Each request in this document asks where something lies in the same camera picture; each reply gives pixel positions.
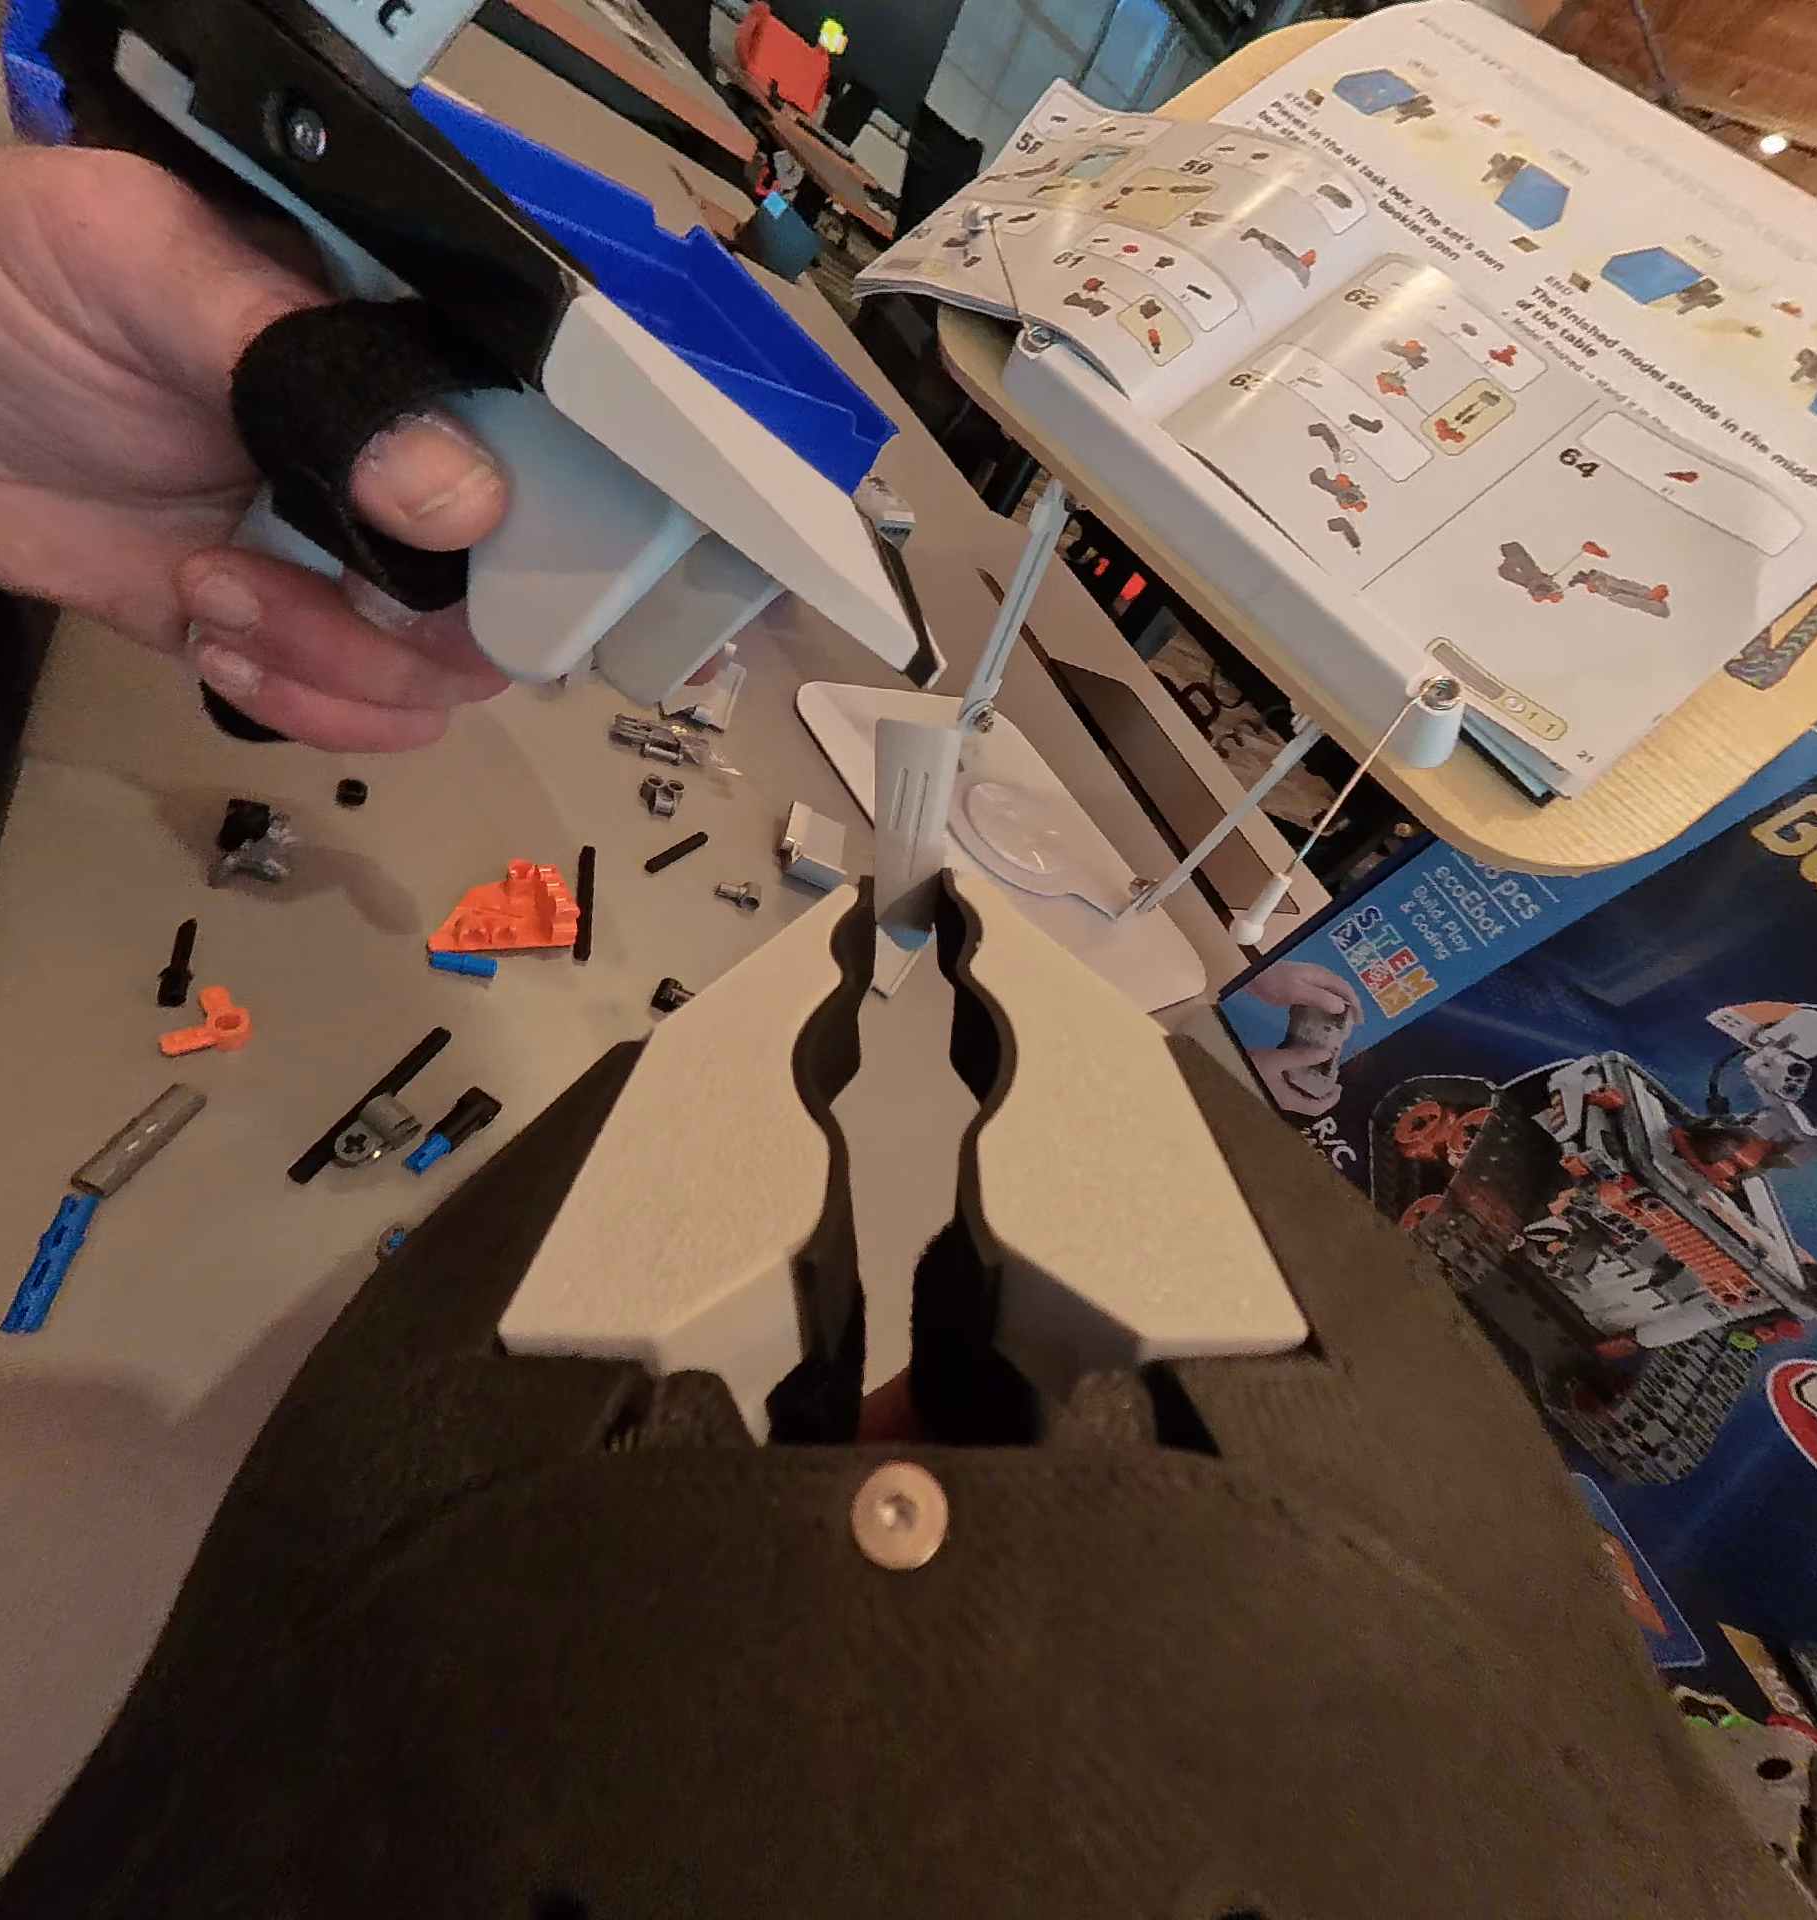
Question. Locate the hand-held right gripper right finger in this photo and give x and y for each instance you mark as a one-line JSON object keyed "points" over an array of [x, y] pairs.
{"points": [[1132, 1199]]}

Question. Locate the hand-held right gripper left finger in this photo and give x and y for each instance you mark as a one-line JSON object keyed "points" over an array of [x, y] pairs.
{"points": [[668, 1199]]}

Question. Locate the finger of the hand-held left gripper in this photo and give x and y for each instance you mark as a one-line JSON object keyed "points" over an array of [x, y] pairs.
{"points": [[698, 436], [689, 631]]}

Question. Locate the light grey thin toy piece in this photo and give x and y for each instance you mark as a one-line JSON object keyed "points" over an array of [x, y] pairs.
{"points": [[907, 808]]}

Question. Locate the small orange connector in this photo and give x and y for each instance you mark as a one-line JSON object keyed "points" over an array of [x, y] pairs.
{"points": [[210, 1028]]}

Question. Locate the person's left hand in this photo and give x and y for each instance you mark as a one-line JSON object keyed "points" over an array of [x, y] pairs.
{"points": [[83, 378]]}

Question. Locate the light grey curved panel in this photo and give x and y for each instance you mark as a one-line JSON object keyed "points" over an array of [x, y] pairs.
{"points": [[705, 689]]}

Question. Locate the dark grey connector block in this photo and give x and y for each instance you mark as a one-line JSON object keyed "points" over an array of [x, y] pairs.
{"points": [[655, 734]]}

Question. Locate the small clear plastic wrapper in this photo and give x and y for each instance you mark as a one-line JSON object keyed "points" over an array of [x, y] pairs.
{"points": [[713, 758]]}

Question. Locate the blue plastic bin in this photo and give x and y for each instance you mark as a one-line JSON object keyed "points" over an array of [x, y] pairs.
{"points": [[668, 285]]}

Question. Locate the dark grey double tube connector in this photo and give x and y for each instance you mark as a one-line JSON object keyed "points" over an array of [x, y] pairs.
{"points": [[662, 798]]}

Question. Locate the grey toy control hub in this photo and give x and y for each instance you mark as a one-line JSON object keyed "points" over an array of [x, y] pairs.
{"points": [[890, 509]]}

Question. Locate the dark teal cup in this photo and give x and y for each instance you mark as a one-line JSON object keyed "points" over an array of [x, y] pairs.
{"points": [[778, 236]]}

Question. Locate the black and blue pin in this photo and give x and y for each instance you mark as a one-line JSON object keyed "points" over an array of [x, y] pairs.
{"points": [[467, 1119]]}

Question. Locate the short black axle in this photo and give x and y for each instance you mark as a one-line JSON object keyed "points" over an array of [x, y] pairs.
{"points": [[674, 853]]}

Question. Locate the white book stand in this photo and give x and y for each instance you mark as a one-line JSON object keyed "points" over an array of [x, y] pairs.
{"points": [[1132, 962]]}

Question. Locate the light grey boxy panel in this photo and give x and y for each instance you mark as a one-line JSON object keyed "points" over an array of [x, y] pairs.
{"points": [[808, 849]]}

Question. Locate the wooden background desk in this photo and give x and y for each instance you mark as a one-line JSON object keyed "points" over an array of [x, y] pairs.
{"points": [[623, 62]]}

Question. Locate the small blue pin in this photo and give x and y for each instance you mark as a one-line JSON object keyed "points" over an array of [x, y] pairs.
{"points": [[462, 965]]}

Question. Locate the orange wedge panel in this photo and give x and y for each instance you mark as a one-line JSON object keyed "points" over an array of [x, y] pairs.
{"points": [[501, 917]]}

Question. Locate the red boxy device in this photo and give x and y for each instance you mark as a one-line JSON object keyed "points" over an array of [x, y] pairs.
{"points": [[778, 62]]}

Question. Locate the blue toy kit box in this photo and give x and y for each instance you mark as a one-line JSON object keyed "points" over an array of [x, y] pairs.
{"points": [[1596, 1199]]}

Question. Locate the grey joint with black pin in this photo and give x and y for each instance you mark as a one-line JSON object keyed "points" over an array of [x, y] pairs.
{"points": [[253, 849]]}

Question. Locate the blue pin with grey sleeve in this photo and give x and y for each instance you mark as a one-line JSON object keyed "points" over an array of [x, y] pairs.
{"points": [[143, 1139]]}

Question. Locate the long black pin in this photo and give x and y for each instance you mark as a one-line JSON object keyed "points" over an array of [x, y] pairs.
{"points": [[177, 962]]}

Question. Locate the toy instruction booklet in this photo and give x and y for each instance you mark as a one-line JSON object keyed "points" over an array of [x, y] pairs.
{"points": [[1447, 378]]}

